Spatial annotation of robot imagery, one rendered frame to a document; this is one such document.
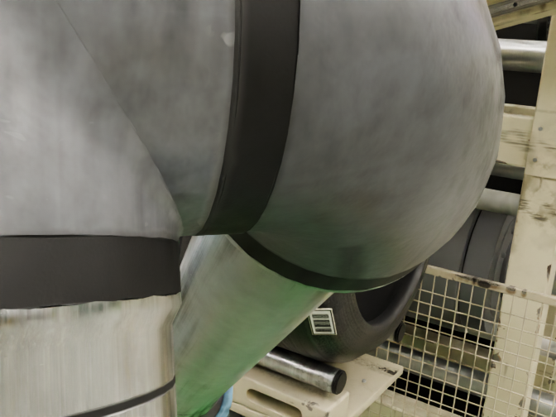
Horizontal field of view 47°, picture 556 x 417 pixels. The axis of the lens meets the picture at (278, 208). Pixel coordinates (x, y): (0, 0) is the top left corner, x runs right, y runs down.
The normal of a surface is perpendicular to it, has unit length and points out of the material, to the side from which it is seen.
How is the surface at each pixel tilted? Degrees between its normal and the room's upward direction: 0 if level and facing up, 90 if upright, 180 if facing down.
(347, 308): 96
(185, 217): 138
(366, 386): 0
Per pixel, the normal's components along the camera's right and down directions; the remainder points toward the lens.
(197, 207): 0.22, 0.85
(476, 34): 0.82, 0.05
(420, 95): 0.61, 0.38
